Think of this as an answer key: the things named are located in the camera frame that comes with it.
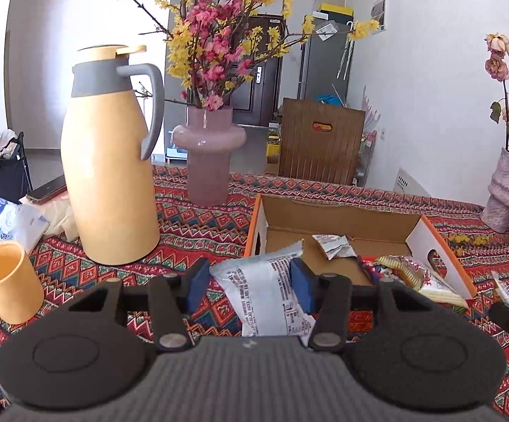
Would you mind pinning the white snack packet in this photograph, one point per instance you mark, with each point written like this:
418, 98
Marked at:
502, 290
258, 290

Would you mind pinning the mauve textured vase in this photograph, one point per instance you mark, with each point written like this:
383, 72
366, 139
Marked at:
505, 193

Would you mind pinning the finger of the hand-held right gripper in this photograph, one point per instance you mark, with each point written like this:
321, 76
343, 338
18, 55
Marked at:
507, 316

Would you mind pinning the hanging white umbrella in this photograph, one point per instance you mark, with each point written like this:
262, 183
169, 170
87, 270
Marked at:
344, 52

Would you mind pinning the yellow ceramic mug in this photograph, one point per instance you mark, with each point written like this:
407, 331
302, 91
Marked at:
12, 285

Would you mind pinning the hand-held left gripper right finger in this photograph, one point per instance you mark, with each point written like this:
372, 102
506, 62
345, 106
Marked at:
302, 285

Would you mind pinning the patterned red tablecloth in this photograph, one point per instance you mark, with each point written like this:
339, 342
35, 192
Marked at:
201, 237

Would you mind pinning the yellow oil bottle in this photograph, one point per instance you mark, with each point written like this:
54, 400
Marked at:
273, 145

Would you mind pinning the pile of assorted snack packets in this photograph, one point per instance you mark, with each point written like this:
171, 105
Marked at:
412, 272

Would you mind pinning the grey refrigerator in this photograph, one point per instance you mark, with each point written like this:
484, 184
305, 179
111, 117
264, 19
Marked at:
320, 70

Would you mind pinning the red cardboard box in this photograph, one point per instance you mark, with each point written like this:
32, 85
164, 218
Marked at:
368, 224

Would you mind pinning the paper sheet on refrigerator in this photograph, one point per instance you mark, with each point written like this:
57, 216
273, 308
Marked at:
326, 30

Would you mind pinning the wall poster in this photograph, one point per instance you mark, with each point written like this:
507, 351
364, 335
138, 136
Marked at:
378, 13

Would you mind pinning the yellow thermos jug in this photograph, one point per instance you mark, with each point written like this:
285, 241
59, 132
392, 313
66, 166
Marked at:
109, 184

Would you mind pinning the dark door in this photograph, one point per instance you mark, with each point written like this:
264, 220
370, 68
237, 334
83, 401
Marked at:
254, 105

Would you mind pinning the beige crumpled cloth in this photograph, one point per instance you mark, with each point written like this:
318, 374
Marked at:
61, 220

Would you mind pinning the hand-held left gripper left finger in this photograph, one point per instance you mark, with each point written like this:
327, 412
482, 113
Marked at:
197, 283

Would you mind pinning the white blue plastic bag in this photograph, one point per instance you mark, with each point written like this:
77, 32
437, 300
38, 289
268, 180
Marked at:
8, 224

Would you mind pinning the yellow box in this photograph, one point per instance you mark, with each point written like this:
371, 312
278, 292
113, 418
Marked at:
335, 11

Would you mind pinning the pink and yellow blossom bouquet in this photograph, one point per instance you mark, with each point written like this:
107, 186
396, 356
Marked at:
219, 52

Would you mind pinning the brown wooden chair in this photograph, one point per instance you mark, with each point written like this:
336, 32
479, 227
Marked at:
307, 154

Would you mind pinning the brown flat phone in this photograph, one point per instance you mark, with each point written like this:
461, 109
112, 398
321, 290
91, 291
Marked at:
45, 190

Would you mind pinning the black folding rack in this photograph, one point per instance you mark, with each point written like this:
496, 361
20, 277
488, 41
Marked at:
8, 176

